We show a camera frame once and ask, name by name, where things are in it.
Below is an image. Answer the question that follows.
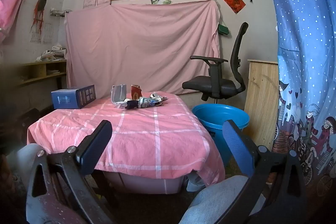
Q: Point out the red diamond wall paper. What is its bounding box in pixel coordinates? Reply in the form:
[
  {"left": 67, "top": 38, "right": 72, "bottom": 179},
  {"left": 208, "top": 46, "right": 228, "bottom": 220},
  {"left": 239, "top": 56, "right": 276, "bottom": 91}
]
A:
[{"left": 221, "top": 0, "right": 246, "bottom": 14}]

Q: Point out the wall calendar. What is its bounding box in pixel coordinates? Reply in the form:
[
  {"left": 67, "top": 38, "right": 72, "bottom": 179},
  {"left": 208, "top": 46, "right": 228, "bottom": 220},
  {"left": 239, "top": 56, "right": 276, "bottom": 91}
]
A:
[{"left": 29, "top": 23, "right": 53, "bottom": 44}]

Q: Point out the wooden cabinet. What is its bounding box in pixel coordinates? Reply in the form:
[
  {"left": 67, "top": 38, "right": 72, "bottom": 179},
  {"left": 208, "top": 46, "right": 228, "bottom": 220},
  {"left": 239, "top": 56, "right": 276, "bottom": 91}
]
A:
[{"left": 244, "top": 59, "right": 279, "bottom": 152}]

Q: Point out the blue plastic bucket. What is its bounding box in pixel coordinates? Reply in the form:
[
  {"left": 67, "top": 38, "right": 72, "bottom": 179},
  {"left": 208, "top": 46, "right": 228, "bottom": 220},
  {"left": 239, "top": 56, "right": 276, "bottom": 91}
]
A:
[{"left": 192, "top": 104, "right": 250, "bottom": 164}]

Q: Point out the blue and white packet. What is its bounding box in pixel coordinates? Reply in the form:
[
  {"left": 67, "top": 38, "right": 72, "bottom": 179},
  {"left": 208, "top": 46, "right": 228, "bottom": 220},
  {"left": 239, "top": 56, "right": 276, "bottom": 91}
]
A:
[{"left": 138, "top": 97, "right": 160, "bottom": 108}]

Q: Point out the person's leg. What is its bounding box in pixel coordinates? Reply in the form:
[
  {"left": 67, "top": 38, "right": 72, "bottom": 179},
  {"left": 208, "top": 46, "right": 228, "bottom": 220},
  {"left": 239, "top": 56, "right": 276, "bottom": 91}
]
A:
[
  {"left": 181, "top": 175, "right": 265, "bottom": 224},
  {"left": 17, "top": 144, "right": 49, "bottom": 177}
]

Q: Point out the black office chair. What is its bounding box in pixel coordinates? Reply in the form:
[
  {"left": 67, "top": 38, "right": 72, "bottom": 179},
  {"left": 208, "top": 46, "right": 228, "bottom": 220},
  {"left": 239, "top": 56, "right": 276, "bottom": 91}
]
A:
[{"left": 182, "top": 22, "right": 249, "bottom": 104}]

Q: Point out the white wrapper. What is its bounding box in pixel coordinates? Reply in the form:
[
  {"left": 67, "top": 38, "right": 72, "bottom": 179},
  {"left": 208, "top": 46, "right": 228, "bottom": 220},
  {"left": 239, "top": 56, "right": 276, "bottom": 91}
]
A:
[{"left": 150, "top": 93, "right": 168, "bottom": 102}]

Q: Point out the pink hanging bed sheet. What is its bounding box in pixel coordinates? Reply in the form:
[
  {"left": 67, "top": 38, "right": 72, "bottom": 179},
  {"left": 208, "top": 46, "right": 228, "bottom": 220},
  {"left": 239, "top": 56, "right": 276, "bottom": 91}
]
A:
[{"left": 64, "top": 0, "right": 221, "bottom": 95}]

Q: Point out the white tube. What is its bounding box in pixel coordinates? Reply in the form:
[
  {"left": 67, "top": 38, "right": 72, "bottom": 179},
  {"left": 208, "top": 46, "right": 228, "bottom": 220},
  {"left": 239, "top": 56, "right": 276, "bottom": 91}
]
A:
[{"left": 112, "top": 85, "right": 128, "bottom": 104}]

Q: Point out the small red carton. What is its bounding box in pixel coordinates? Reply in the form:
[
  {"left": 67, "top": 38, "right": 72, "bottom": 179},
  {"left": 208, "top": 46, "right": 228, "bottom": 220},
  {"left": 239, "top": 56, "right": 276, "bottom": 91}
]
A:
[{"left": 131, "top": 84, "right": 143, "bottom": 100}]

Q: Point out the red tassel wall ornament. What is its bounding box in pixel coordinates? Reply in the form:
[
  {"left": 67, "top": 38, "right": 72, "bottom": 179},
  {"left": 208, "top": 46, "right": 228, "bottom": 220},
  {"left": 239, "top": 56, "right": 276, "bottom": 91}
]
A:
[{"left": 31, "top": 0, "right": 48, "bottom": 30}]

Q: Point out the pink checked tablecloth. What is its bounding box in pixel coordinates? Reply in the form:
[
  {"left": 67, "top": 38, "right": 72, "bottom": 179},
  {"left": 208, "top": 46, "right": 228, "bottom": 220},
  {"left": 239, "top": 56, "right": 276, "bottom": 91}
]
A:
[{"left": 28, "top": 93, "right": 226, "bottom": 186}]

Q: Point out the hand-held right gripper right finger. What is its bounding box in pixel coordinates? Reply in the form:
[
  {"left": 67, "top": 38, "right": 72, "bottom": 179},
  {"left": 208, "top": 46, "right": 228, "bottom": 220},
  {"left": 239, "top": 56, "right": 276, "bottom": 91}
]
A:
[{"left": 222, "top": 120, "right": 309, "bottom": 224}]

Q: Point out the person's right leg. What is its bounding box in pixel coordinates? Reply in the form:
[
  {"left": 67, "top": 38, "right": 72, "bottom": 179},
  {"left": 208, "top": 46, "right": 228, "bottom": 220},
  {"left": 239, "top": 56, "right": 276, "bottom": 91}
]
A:
[{"left": 181, "top": 175, "right": 265, "bottom": 224}]

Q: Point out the dark wrapper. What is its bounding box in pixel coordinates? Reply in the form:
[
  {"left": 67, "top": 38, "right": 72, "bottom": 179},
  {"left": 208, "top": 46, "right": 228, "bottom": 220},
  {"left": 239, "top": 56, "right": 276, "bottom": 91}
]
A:
[{"left": 125, "top": 99, "right": 139, "bottom": 110}]

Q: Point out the metal wall rack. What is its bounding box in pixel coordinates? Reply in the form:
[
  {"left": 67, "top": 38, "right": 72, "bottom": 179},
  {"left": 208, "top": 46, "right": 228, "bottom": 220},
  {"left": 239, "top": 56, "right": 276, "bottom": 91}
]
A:
[{"left": 50, "top": 7, "right": 71, "bottom": 17}]

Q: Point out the person's left leg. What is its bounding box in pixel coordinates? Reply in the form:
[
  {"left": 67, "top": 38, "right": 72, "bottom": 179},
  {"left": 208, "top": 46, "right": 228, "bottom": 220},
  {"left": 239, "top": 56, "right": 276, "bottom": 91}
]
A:
[{"left": 17, "top": 144, "right": 49, "bottom": 177}]

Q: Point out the blue dotted printed curtain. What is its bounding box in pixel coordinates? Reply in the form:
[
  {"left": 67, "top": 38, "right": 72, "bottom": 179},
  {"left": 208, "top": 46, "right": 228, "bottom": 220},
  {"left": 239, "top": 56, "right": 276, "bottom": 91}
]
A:
[{"left": 256, "top": 0, "right": 336, "bottom": 214}]

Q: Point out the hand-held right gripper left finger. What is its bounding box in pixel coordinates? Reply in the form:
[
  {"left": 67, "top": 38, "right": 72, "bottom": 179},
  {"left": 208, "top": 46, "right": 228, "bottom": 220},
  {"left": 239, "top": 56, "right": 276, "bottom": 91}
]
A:
[{"left": 26, "top": 120, "right": 116, "bottom": 224}]

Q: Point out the dark blue cardboard box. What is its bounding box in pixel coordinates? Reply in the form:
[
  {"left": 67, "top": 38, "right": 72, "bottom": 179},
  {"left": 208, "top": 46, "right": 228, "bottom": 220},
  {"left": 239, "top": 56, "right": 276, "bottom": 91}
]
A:
[{"left": 51, "top": 84, "right": 96, "bottom": 110}]

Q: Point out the pile of papers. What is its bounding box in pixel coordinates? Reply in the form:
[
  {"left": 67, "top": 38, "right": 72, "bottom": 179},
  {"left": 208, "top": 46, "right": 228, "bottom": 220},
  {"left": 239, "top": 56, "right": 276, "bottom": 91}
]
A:
[{"left": 35, "top": 44, "right": 67, "bottom": 62}]

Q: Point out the wooden shelf desk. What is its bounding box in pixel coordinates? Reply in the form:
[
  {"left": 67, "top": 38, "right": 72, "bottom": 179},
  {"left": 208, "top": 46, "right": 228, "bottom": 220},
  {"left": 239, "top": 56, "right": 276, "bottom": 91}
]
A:
[{"left": 16, "top": 60, "right": 67, "bottom": 86}]

